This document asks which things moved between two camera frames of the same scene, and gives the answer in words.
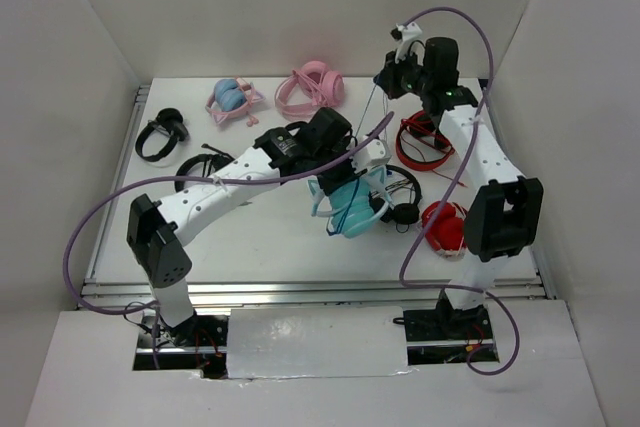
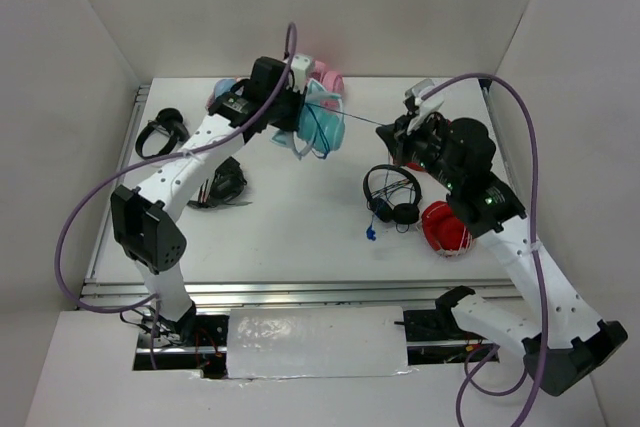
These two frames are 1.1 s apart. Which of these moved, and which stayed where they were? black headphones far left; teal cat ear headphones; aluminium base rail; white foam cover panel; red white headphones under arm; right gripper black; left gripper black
Moved: left gripper black; teal cat ear headphones; right gripper black
Stayed: black headphones far left; white foam cover panel; red white headphones under arm; aluminium base rail
